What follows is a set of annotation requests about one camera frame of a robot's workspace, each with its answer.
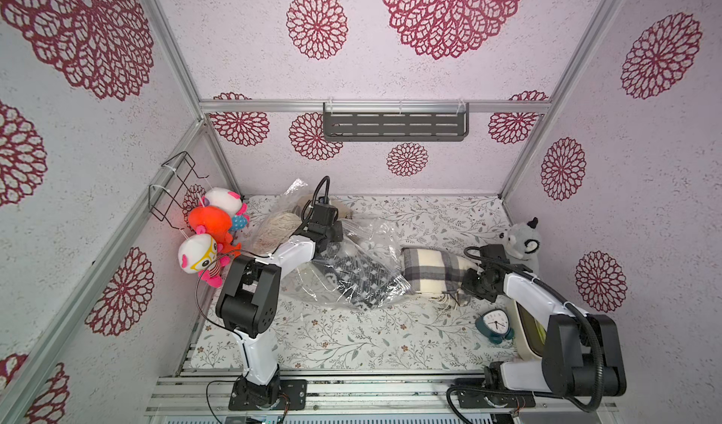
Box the white box with green inside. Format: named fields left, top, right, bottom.
left=507, top=301, right=546, bottom=361

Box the black wire basket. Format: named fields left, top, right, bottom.
left=147, top=151, right=209, bottom=232

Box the grey wall shelf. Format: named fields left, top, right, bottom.
left=322, top=103, right=469, bottom=142

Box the white pink plush toy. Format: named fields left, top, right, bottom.
left=201, top=187, right=249, bottom=232

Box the grey cream plaid scarf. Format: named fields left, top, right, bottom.
left=402, top=247, right=477, bottom=307

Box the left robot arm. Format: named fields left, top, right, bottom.
left=215, top=198, right=343, bottom=386

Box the clear plastic vacuum bag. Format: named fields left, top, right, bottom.
left=244, top=179, right=402, bottom=310

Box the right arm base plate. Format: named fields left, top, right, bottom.
left=453, top=378, right=536, bottom=409

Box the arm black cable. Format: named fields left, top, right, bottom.
left=463, top=245, right=605, bottom=414
left=301, top=175, right=333, bottom=222

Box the white plush doll with glasses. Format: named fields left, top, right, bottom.
left=178, top=234, right=231, bottom=289

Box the red orange plush toy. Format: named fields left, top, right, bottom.
left=186, top=206, right=243, bottom=257

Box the cream knitted scarf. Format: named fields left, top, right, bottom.
left=249, top=212, right=302, bottom=255

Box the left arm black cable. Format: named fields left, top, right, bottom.
left=301, top=175, right=333, bottom=222

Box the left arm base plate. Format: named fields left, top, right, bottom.
left=229, top=377, right=308, bottom=412

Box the black white houndstooth scarf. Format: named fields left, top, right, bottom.
left=312, top=255, right=411, bottom=311

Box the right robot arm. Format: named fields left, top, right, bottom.
left=447, top=245, right=627, bottom=413

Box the teal alarm clock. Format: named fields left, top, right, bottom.
left=475, top=309, right=514, bottom=345

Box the beige brown fringed scarf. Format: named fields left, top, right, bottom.
left=295, top=195, right=355, bottom=222

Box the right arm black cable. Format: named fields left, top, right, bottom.
left=463, top=245, right=605, bottom=414

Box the grey raccoon plush toy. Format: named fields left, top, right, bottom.
left=499, top=217, right=542, bottom=275

